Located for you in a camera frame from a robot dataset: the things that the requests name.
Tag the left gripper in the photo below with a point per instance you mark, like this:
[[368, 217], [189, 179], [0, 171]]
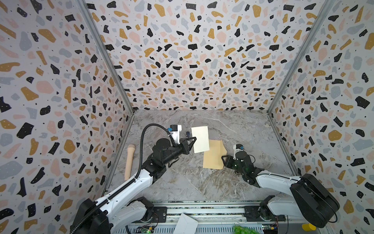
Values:
[[185, 147]]

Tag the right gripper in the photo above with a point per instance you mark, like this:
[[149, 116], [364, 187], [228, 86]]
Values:
[[231, 161]]

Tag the cream paper letter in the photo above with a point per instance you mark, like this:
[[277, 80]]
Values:
[[202, 139]]

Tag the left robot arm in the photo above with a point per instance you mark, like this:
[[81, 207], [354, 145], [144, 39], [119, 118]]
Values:
[[119, 208]]

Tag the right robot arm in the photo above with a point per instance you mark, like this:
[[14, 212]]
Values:
[[305, 196]]

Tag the wooden roller pin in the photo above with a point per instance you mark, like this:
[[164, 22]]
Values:
[[129, 159]]

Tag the green plastic object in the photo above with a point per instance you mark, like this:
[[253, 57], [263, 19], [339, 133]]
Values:
[[243, 230]]

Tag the right circuit board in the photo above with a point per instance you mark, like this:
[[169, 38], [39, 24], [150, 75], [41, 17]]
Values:
[[270, 229]]

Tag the white paper sheet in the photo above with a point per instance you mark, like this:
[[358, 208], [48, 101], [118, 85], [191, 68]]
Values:
[[185, 225]]

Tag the small circuit board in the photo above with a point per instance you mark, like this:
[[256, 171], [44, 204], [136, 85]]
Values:
[[145, 230]]

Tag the yellow round object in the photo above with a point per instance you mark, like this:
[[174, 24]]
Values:
[[308, 227]]

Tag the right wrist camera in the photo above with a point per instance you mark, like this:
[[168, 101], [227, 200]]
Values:
[[237, 148]]

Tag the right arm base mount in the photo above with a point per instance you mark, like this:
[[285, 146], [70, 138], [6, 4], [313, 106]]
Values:
[[261, 214]]

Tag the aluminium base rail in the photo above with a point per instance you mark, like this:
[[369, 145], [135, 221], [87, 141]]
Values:
[[214, 217]]

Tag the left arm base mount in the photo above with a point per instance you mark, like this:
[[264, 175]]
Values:
[[155, 214]]

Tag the left aluminium corner post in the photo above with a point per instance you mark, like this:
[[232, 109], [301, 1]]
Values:
[[102, 49]]

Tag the aluminium corner post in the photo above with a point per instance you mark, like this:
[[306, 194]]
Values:
[[102, 49], [325, 9]]

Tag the right aluminium corner post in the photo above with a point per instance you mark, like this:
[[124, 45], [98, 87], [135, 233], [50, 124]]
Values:
[[325, 9]]

